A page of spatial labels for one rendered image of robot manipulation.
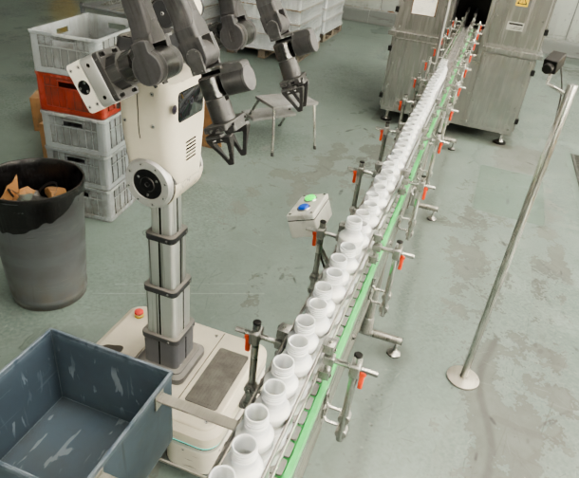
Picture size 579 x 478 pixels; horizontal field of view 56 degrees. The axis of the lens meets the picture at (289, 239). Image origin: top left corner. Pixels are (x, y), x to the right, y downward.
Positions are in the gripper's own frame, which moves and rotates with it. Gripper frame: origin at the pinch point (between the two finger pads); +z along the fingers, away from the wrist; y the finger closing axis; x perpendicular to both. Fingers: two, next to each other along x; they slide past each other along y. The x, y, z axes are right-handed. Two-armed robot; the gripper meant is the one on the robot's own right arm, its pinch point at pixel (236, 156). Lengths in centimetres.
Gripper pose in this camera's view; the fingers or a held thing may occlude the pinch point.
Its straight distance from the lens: 133.2
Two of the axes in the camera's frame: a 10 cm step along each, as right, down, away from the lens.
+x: -8.7, 0.6, 4.8
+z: 2.8, 8.8, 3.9
